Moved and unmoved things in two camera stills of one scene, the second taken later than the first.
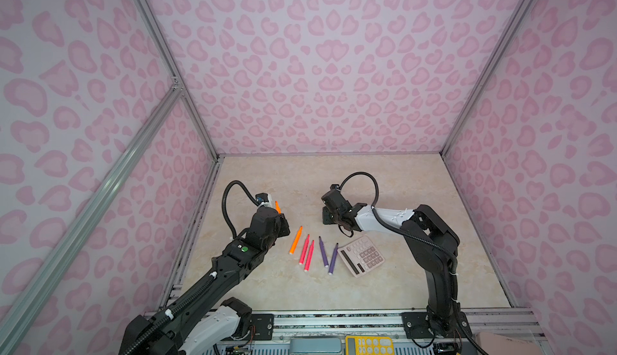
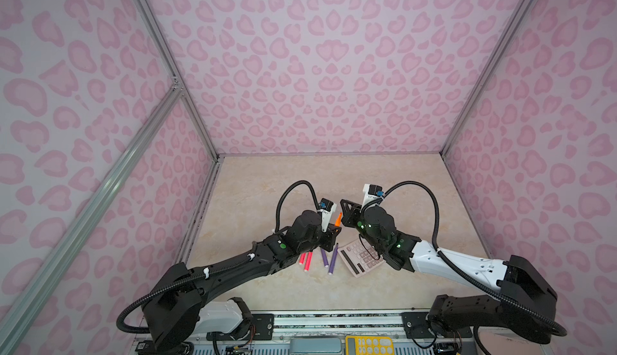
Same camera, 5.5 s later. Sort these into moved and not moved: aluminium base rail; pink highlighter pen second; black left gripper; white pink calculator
Moved: black left gripper
Not moved: pink highlighter pen second; aluminium base rail; white pink calculator
